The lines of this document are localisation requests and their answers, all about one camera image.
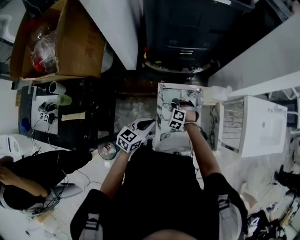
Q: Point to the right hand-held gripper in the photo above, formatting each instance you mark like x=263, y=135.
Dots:
x=178, y=117

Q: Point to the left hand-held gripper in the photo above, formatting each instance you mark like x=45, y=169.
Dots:
x=129, y=138

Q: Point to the person's right forearm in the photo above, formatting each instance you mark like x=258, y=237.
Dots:
x=204, y=152

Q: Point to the person's left forearm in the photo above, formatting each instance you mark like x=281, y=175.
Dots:
x=114, y=173

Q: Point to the clear soap pump bottle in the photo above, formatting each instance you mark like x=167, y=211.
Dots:
x=218, y=93

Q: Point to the person's right hand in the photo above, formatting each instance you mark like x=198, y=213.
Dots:
x=192, y=117

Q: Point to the chrome faucet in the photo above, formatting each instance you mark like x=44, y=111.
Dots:
x=199, y=98

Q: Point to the dark round waste bin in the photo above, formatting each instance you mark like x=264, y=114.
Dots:
x=107, y=150

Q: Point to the marble pattern sink cabinet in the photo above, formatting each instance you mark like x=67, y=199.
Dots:
x=164, y=131

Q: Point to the black table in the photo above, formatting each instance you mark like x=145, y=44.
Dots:
x=93, y=105

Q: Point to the beige flat strip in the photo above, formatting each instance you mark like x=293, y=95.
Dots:
x=72, y=116

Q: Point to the chrome metal rack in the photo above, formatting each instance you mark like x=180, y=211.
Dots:
x=232, y=126

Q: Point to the person's black shirt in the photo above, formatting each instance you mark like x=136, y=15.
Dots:
x=161, y=194

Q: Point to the black cabinet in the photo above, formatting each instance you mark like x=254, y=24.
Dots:
x=187, y=28

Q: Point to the green plastic cup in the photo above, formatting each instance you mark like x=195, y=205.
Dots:
x=64, y=99

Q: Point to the grey office chair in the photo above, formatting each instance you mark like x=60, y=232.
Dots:
x=69, y=189

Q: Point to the idle hand-held gripper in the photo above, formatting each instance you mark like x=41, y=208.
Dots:
x=47, y=112

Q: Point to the white plastic cup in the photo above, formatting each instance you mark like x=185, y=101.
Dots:
x=57, y=87

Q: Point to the white sink cabinet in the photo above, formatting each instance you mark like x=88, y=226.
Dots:
x=262, y=131

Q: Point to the white board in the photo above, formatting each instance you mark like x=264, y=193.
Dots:
x=37, y=126

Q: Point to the large brown cardboard box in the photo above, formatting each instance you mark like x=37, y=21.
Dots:
x=79, y=47

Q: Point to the blue round cap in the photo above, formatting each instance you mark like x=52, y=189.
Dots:
x=24, y=124

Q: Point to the white appliance with blue mark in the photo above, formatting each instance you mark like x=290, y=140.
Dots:
x=14, y=145

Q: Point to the white mesh chair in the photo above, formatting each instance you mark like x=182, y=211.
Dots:
x=291, y=93

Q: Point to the clear bag with red contents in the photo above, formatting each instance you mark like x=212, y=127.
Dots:
x=43, y=54

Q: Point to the black patterned sneakers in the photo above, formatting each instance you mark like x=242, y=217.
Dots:
x=257, y=222

